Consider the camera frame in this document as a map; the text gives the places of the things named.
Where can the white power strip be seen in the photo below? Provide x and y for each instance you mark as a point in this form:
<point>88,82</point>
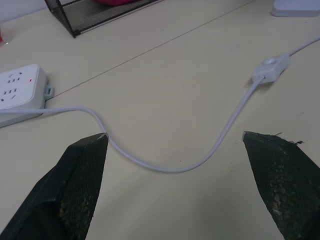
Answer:
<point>18,92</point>

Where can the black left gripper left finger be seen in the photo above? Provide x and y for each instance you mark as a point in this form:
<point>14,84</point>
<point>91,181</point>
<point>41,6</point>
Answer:
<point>75,190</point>

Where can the black mesh wire basket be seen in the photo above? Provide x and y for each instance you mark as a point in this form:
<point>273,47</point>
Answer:
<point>82,13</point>

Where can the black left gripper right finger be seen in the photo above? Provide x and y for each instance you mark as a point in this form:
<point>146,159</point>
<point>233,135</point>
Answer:
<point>282,185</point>

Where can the red object in organizer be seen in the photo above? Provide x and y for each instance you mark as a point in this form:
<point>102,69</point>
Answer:
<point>112,2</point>

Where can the white object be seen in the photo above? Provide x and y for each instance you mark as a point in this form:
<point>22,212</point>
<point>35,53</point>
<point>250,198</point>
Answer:
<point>296,8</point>

